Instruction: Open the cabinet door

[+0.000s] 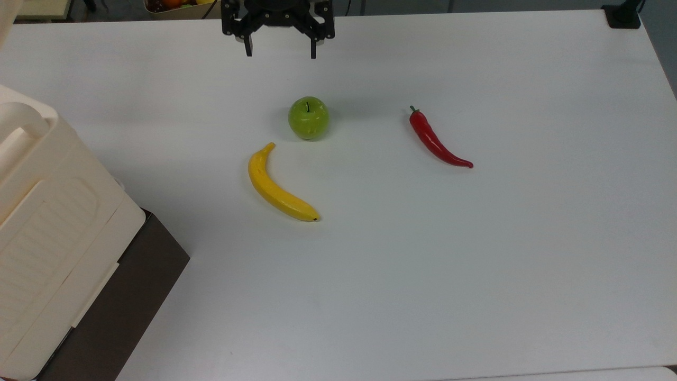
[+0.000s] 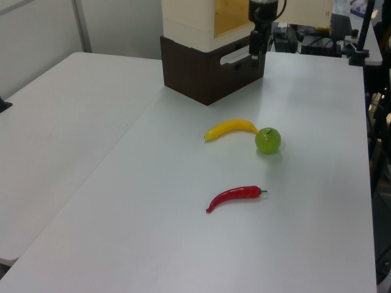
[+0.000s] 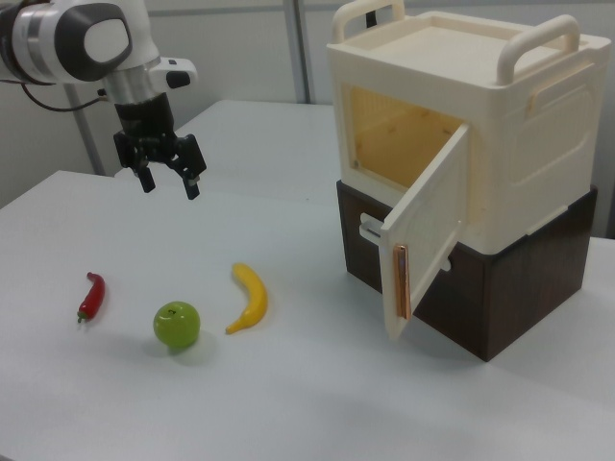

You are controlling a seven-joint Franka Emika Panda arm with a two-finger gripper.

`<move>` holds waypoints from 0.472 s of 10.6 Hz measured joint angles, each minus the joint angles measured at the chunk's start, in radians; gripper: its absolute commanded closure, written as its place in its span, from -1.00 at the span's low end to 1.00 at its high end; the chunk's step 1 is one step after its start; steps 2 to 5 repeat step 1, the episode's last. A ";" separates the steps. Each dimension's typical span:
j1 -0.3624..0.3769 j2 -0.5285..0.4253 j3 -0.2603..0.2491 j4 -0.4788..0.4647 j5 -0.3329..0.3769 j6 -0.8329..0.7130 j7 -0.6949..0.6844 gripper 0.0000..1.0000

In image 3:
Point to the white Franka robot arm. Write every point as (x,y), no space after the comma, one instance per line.
(72,43)

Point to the red chili pepper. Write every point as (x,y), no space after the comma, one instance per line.
(93,298)

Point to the cream plastic cabinet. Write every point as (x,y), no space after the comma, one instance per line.
(523,144)

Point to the grey metal post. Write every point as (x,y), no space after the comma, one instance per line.
(89,139)

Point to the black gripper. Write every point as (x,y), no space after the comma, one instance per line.
(146,120)

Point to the green apple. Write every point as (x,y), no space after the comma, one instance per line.
(176,324)

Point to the cream cabinet door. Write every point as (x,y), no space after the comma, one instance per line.
(427,225)

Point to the yellow banana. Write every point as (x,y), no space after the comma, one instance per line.
(253,300)

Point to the dark brown drawer box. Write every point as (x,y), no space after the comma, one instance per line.
(528,298)

